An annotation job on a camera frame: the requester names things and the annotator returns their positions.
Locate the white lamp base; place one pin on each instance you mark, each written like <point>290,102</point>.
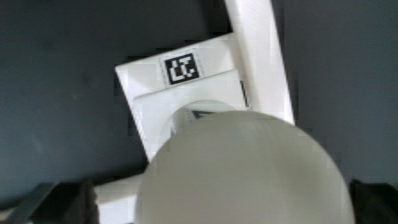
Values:
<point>182,85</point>

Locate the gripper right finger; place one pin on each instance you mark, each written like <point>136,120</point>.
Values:
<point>376,202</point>

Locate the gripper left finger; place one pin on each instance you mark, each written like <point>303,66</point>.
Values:
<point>59,204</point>

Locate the white lamp bulb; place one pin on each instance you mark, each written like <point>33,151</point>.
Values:
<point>242,173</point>

